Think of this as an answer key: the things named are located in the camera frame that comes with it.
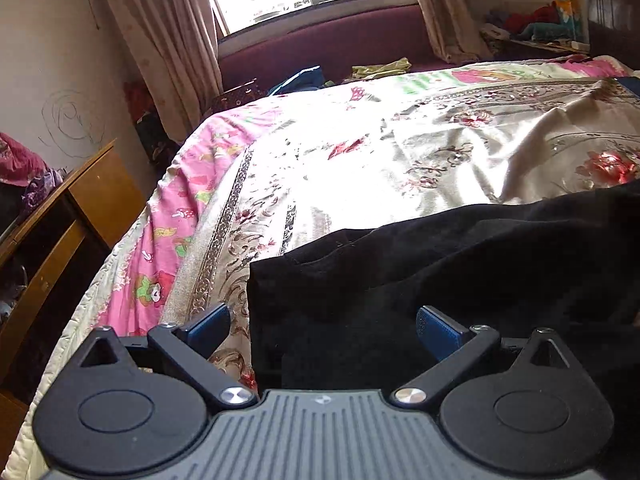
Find floral satin bedspread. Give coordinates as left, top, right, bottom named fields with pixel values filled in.
left=160, top=74, right=639, bottom=376

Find right beige curtain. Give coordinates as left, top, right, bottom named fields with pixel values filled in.
left=416, top=0, right=492, bottom=64

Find pink cartoon quilt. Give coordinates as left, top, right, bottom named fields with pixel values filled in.
left=0, top=54, right=634, bottom=480

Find left beige curtain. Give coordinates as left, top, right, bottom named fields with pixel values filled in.
left=107, top=0, right=222, bottom=142

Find yellow-green cloth on bench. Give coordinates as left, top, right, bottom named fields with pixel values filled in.
left=345, top=58, right=412, bottom=82

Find blue cloth on bench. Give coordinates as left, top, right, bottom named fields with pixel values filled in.
left=267, top=65, right=326, bottom=96

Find clutter pile on nightstand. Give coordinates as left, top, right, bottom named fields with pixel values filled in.
left=480, top=0, right=590, bottom=61

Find dark wooden headboard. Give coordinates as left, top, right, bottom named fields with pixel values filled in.
left=586, top=0, right=639, bottom=70

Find wooden TV cabinet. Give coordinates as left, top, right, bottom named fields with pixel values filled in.
left=1, top=142, right=145, bottom=464

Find pink cloth over TV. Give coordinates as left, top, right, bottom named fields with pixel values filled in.
left=1, top=133, right=63, bottom=216

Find black pants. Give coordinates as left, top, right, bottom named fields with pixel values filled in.
left=247, top=182, right=639, bottom=479

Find beige curtain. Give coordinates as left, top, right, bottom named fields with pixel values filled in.
left=107, top=0, right=222, bottom=142
left=416, top=0, right=492, bottom=64

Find maroon upholstered window bench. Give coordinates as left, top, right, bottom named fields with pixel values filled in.
left=219, top=6, right=450, bottom=91

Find dark box by curtain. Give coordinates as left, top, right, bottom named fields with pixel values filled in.
left=208, top=79, right=264, bottom=114

